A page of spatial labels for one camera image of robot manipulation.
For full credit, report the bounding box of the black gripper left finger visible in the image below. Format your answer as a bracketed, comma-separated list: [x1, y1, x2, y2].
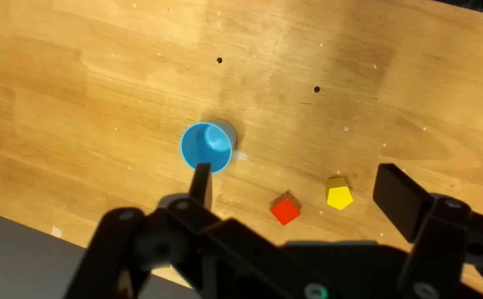
[65, 162, 237, 299]

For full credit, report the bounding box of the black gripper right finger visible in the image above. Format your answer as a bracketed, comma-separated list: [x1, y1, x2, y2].
[372, 162, 483, 299]

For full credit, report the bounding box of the yellow pentagon wooden block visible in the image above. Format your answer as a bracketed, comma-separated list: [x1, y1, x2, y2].
[324, 175, 355, 213]

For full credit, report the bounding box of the blue plastic cup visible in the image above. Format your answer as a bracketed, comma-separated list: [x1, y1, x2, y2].
[179, 119, 239, 175]

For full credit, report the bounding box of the red wooden block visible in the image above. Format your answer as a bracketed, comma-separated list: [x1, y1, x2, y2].
[269, 190, 304, 228]

